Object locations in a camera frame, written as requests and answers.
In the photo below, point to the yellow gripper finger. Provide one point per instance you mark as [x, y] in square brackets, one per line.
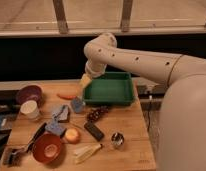
[85, 81]

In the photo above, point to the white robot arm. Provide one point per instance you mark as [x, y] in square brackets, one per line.
[182, 122]

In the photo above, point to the white plastic cup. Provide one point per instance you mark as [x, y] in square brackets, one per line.
[30, 110]

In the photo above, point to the small metal cup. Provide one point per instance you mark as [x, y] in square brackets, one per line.
[117, 140]

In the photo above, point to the green plastic tray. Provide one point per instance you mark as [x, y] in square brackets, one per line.
[112, 88]

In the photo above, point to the dark purple grapes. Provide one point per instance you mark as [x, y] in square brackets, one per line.
[95, 114]

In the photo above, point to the blue grey cloth piece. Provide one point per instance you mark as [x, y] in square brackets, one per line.
[61, 113]

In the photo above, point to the black rectangular block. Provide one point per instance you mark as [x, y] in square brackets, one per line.
[94, 131]

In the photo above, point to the red yellow apple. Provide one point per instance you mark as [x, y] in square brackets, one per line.
[72, 135]

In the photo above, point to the blue sponge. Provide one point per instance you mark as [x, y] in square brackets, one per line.
[55, 128]

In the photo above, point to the purple bowl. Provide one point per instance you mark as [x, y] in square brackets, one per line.
[30, 92]

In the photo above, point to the yellow corn cob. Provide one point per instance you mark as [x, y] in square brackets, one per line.
[84, 153]

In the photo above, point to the red orange bowl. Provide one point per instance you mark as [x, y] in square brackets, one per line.
[47, 148]

